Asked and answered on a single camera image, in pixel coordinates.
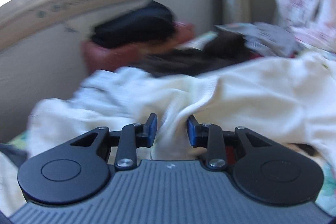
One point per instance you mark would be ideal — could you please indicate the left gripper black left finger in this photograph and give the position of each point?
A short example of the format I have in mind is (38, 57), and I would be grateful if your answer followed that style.
(78, 169)

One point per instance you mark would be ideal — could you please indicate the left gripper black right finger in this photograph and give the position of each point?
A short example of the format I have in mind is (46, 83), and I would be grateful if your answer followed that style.
(262, 169)

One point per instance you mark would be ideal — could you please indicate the cream knit baby cardigan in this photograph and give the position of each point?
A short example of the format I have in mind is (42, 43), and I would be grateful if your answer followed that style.
(286, 100)

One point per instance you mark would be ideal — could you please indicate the floral quilted bedspread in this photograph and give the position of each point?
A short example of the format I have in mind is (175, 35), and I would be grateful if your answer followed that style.
(326, 198)

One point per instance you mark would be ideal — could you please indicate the pale printed cream garment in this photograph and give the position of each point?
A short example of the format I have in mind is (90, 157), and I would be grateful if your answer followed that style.
(103, 99)

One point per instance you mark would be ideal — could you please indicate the grey cloth garment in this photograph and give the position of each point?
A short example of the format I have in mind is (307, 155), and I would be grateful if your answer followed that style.
(264, 39)

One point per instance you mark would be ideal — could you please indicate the dark brown garment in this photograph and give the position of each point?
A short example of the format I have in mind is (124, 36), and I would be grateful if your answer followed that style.
(225, 49)

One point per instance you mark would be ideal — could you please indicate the red leather cushion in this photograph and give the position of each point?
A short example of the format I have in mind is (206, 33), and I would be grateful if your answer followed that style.
(99, 58)

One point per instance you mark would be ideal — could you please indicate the black garment on cushion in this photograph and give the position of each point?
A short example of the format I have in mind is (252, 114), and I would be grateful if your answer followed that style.
(151, 22)

